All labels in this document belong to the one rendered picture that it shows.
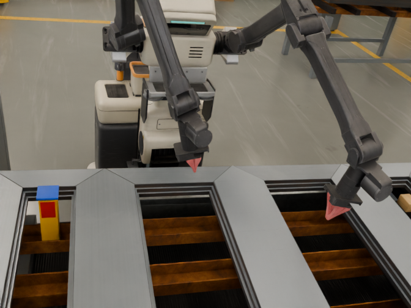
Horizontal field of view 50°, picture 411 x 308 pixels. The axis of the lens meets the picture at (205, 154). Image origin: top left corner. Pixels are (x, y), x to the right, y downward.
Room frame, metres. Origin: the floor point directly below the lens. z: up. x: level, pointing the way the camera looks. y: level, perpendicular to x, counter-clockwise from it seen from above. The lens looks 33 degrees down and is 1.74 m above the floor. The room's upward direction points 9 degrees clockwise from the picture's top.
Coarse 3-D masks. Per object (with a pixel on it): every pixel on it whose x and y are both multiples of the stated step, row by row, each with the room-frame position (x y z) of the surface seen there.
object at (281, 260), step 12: (240, 252) 0.88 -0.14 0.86; (252, 252) 0.89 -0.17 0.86; (264, 252) 0.89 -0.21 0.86; (276, 252) 0.90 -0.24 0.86; (288, 252) 0.91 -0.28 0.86; (300, 252) 0.92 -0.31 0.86; (252, 264) 0.84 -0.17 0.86; (264, 264) 0.85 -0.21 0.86; (276, 264) 0.86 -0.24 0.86; (288, 264) 0.86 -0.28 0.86; (300, 264) 0.87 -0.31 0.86
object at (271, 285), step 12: (252, 276) 0.80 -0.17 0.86; (264, 276) 0.81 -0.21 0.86; (276, 276) 0.81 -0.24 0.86; (288, 276) 0.82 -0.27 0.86; (300, 276) 0.83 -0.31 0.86; (312, 276) 0.83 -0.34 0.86; (264, 288) 0.77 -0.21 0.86; (276, 288) 0.77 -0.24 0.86; (288, 288) 0.78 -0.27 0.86; (300, 288) 0.78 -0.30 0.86; (312, 288) 0.79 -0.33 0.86
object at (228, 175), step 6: (222, 174) 1.23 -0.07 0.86; (228, 174) 1.24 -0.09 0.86; (234, 174) 1.25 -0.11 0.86; (240, 174) 1.25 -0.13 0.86; (246, 174) 1.26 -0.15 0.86; (252, 174) 1.26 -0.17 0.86; (216, 180) 1.19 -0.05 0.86; (222, 180) 1.20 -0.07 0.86; (228, 180) 1.20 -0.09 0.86; (234, 180) 1.21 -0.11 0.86; (240, 180) 1.22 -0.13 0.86
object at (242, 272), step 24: (24, 192) 0.99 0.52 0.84; (72, 192) 1.04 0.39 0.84; (144, 192) 1.10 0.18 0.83; (168, 192) 1.12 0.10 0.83; (192, 192) 1.15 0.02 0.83; (216, 192) 1.14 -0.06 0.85; (24, 216) 0.91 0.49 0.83; (72, 216) 0.94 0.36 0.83; (72, 240) 0.84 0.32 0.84; (144, 240) 0.89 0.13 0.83; (72, 264) 0.76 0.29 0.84; (240, 264) 0.85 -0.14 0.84; (384, 264) 0.95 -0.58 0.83; (72, 288) 0.68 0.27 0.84; (408, 288) 0.86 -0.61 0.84
